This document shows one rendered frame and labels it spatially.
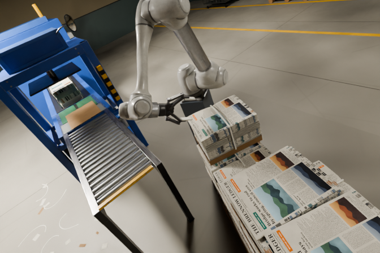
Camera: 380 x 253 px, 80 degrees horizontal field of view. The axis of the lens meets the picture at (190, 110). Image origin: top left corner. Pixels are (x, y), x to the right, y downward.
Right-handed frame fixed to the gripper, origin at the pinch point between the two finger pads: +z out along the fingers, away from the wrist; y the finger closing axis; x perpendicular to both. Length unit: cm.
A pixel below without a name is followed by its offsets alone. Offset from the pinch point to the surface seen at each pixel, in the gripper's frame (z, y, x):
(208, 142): 7.7, 15.0, 14.6
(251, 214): 4, 12, 66
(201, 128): 6.7, 11.5, 4.5
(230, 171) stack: 21.1, 30.3, 24.6
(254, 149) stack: 39.7, 21.4, 17.9
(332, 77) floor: 240, 12, -104
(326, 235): 19, 5, 84
